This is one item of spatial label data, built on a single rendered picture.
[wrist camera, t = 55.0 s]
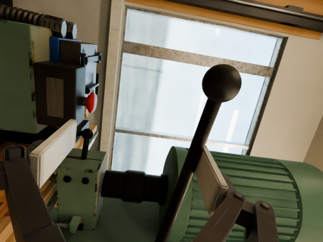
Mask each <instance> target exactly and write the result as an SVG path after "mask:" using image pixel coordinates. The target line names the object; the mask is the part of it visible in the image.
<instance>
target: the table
mask: <svg viewBox="0 0 323 242"><path fill-rule="evenodd" d="M9 132H11V131H8V130H0V145H1V144H3V143H5V142H6V141H8V140H9V136H8V133H9Z"/></svg>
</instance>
